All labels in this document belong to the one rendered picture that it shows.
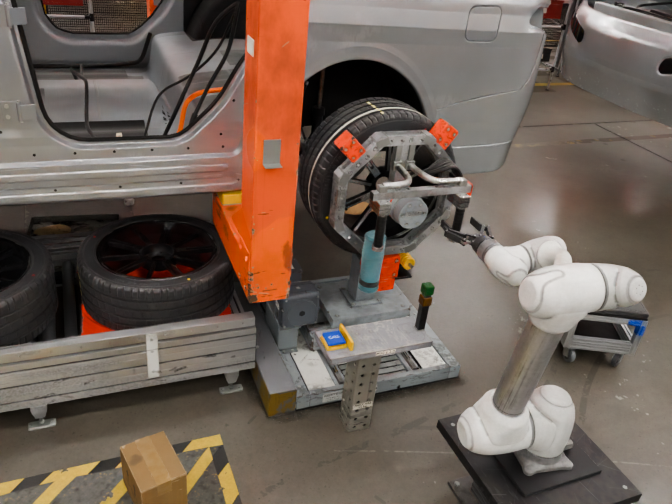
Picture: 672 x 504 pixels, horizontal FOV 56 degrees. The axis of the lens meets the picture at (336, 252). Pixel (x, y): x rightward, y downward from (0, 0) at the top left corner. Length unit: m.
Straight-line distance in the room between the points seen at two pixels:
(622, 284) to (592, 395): 1.52
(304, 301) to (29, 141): 1.24
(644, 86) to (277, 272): 3.04
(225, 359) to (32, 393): 0.73
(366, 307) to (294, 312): 0.42
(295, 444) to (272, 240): 0.84
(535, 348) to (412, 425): 1.06
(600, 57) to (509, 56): 1.89
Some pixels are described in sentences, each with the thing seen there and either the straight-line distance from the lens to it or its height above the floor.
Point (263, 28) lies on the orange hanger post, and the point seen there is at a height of 1.54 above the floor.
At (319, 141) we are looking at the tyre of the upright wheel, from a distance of 2.62.
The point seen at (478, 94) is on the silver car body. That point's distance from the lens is 3.11.
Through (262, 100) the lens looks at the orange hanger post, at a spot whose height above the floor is 1.32.
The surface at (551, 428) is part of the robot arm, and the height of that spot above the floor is 0.51.
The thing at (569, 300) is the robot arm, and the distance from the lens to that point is 1.72.
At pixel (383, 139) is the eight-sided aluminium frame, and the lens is 2.47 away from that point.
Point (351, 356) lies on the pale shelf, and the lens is 2.37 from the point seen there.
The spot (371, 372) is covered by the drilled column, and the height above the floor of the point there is 0.31.
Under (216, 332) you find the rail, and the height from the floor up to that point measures 0.34.
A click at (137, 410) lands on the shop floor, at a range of 2.80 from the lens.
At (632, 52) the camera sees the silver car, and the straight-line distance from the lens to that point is 4.78.
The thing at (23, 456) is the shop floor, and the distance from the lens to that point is 2.73.
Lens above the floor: 1.95
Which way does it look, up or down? 30 degrees down
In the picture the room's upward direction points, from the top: 6 degrees clockwise
